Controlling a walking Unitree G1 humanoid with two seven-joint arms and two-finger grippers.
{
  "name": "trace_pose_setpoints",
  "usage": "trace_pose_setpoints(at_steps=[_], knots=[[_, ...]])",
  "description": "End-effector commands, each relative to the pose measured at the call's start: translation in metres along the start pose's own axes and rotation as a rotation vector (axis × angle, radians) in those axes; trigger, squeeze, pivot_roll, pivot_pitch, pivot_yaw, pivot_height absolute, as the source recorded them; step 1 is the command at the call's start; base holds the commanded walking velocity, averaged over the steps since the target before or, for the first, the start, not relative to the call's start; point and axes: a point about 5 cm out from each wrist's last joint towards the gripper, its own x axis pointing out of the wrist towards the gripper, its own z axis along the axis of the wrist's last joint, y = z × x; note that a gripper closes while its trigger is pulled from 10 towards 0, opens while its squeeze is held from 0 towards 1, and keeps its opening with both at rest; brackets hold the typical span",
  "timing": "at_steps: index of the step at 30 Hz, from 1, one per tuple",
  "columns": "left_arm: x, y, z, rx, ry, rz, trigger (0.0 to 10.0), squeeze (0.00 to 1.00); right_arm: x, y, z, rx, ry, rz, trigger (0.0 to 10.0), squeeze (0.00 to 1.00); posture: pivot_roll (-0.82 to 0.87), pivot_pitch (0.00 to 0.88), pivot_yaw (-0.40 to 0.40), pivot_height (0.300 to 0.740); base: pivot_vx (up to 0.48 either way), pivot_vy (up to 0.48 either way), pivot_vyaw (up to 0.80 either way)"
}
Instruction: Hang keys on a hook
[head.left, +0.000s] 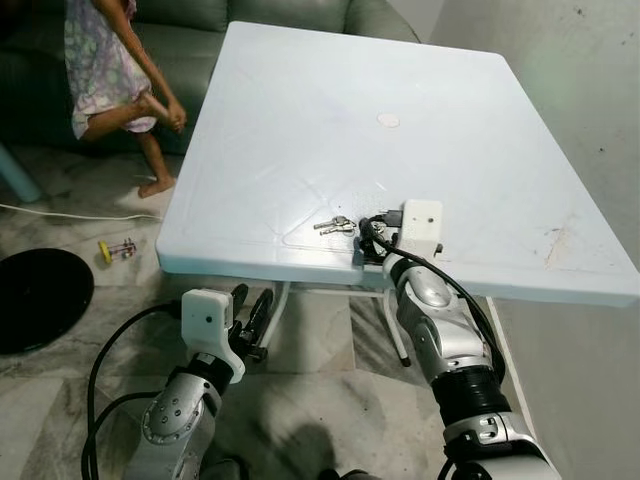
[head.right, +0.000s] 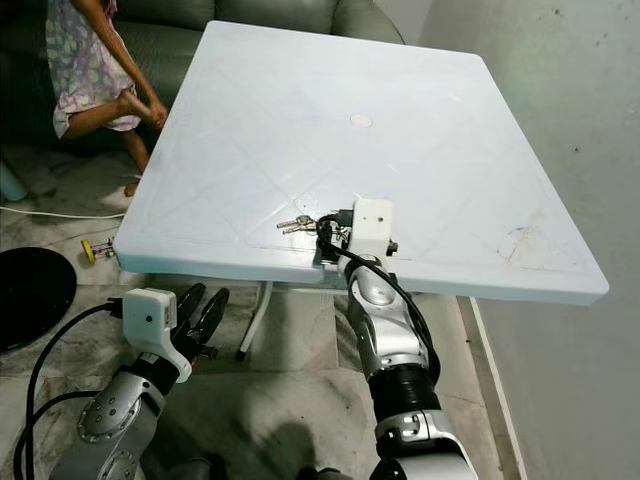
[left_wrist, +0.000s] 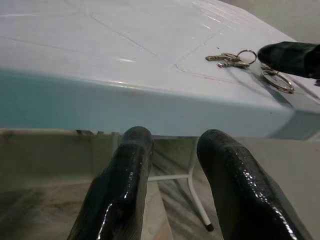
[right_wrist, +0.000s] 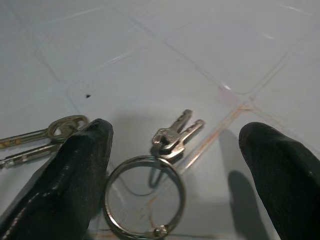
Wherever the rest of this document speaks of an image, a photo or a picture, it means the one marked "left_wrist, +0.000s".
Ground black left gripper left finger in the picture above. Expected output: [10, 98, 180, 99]
[66, 126, 155, 240]

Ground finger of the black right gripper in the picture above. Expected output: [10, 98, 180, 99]
[257, 41, 320, 79]

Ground silver keys on ring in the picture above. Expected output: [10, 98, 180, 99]
[205, 49, 258, 69]

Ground light blue plastic table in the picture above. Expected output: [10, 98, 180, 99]
[0, 0, 320, 227]

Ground large silver key rings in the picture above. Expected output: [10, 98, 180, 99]
[261, 65, 295, 95]

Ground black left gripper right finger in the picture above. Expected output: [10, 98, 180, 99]
[196, 128, 315, 240]

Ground white metal table leg frame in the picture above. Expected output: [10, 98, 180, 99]
[111, 132, 214, 227]

